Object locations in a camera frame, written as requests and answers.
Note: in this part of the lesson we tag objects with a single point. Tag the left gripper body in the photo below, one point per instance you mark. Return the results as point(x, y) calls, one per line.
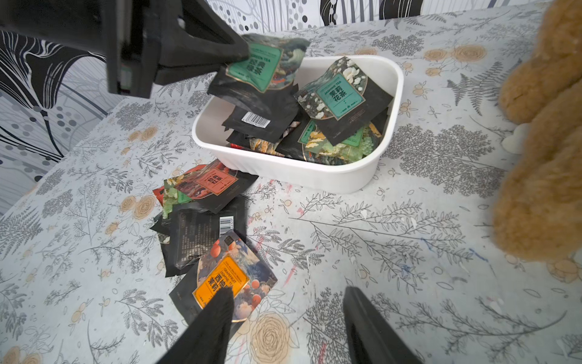
point(144, 42)

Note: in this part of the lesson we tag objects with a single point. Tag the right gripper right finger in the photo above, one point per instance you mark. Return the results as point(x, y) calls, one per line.
point(370, 338)

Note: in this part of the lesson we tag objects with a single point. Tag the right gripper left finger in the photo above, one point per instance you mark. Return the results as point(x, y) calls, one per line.
point(206, 339)

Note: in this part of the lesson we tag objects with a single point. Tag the orange label tea bag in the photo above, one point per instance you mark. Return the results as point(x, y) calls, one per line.
point(229, 263)

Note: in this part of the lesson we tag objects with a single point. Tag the small green tea bag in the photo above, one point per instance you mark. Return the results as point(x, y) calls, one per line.
point(263, 83)

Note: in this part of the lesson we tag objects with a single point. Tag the red black tea bag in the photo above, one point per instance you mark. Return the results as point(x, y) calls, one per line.
point(206, 188)

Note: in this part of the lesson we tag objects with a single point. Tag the green label tea bag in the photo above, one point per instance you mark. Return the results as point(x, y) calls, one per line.
point(353, 149)

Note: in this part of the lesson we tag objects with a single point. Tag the black barcode tea bag lower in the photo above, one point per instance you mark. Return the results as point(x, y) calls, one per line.
point(187, 234)

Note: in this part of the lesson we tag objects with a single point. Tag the black barcode tea bag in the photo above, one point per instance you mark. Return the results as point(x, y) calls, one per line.
point(187, 234)
point(256, 126)

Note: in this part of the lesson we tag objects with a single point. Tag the white storage box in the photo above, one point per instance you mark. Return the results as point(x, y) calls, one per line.
point(209, 134)

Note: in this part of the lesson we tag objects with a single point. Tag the brown teddy bear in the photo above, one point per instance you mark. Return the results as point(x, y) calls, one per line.
point(537, 216)

